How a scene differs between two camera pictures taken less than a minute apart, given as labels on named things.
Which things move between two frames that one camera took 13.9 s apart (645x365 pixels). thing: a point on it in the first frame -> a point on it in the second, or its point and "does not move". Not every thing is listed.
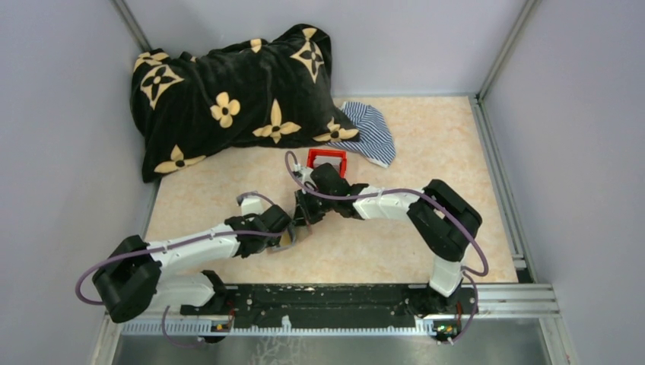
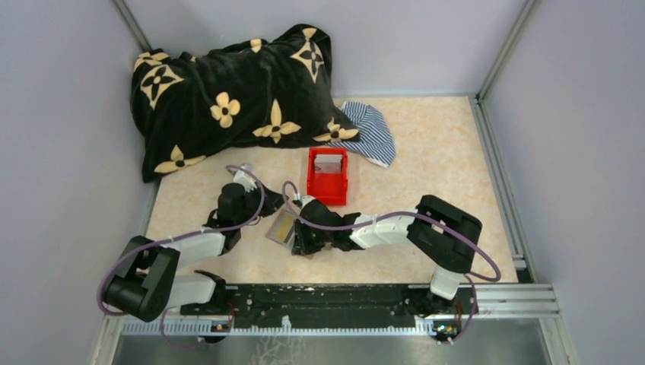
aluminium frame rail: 537,299 does not move
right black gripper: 303,214 -> 300,246
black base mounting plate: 346,303 does not move
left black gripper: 251,217 -> 272,202
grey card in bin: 321,160 does not move
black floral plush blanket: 270,91 does not move
